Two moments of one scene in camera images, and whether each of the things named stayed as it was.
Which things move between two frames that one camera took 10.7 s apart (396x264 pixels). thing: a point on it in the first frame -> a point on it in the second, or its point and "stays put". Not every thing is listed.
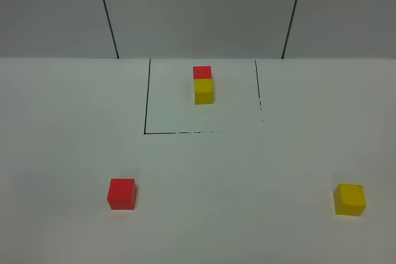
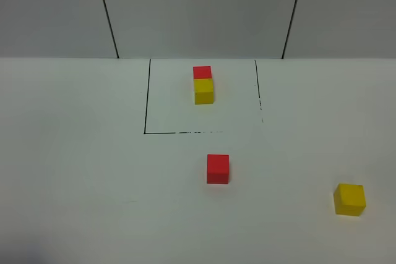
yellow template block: (203, 91) stays put
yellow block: (349, 200) stays put
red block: (122, 193) -> (218, 169)
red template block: (202, 72) stays put
